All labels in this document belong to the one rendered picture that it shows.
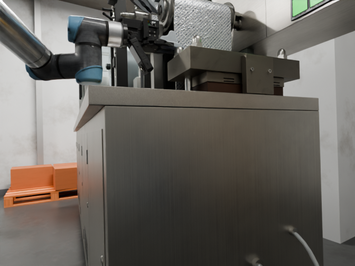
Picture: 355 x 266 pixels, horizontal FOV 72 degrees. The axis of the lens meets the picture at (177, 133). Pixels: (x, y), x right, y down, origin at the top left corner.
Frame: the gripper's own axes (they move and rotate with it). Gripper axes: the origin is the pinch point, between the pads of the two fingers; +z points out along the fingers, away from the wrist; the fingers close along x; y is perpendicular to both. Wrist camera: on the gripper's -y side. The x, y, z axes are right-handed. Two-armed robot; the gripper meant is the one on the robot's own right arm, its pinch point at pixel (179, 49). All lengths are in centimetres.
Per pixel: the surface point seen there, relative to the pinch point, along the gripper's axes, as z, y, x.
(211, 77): 0.4, -13.7, -19.0
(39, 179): -75, -86, 304
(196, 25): 6.5, 9.4, -0.2
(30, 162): -91, -67, 351
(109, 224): -29, -47, -26
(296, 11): 29.4, 7.9, -22.8
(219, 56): 2.7, -7.9, -20.0
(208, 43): 11.3, 3.8, -0.3
